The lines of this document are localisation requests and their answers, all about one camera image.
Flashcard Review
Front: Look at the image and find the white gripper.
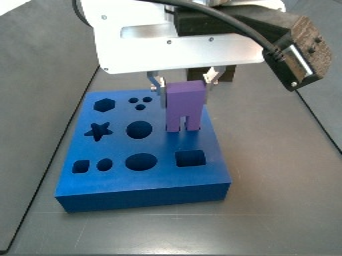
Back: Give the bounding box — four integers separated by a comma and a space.
81, 0, 264, 107

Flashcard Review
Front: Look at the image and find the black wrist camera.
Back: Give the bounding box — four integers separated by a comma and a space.
174, 5, 333, 91

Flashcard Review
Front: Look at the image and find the blue shape board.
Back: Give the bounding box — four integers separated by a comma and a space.
55, 90, 232, 212

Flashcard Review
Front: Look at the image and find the black camera cable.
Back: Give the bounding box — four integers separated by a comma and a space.
71, 0, 286, 63

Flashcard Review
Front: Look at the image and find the purple double-square block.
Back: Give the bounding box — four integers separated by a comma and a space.
166, 80, 206, 132

